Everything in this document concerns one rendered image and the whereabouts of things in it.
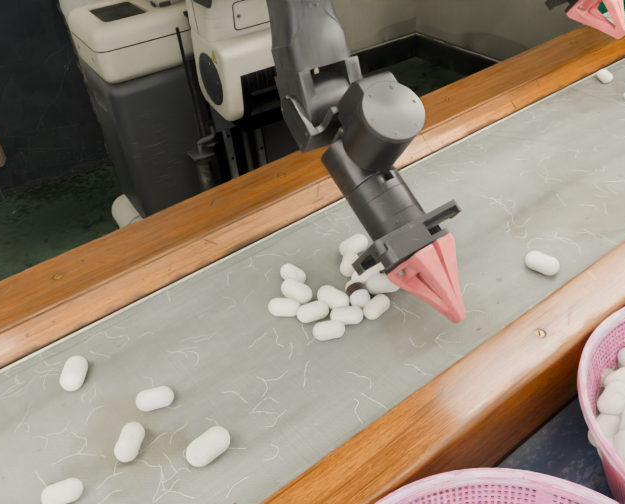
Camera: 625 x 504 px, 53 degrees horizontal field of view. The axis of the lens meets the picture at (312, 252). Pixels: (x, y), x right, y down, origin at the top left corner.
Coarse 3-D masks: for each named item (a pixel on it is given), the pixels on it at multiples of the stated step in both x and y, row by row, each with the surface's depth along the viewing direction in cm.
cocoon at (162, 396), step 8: (144, 392) 55; (152, 392) 55; (160, 392) 55; (168, 392) 55; (136, 400) 55; (144, 400) 54; (152, 400) 54; (160, 400) 55; (168, 400) 55; (144, 408) 55; (152, 408) 55
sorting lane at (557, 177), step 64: (512, 128) 91; (576, 128) 90; (448, 192) 79; (512, 192) 78; (576, 192) 77; (256, 256) 72; (320, 256) 71; (512, 256) 68; (576, 256) 67; (128, 320) 66; (192, 320) 65; (256, 320) 64; (320, 320) 63; (384, 320) 62; (448, 320) 61; (512, 320) 60; (0, 384) 60; (128, 384) 58; (192, 384) 58; (256, 384) 57; (320, 384) 56; (384, 384) 55; (0, 448) 54; (64, 448) 53; (256, 448) 51; (320, 448) 51
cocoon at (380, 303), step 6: (378, 294) 63; (372, 300) 62; (378, 300) 62; (384, 300) 62; (366, 306) 61; (372, 306) 61; (378, 306) 61; (384, 306) 62; (366, 312) 61; (372, 312) 61; (378, 312) 61; (372, 318) 61
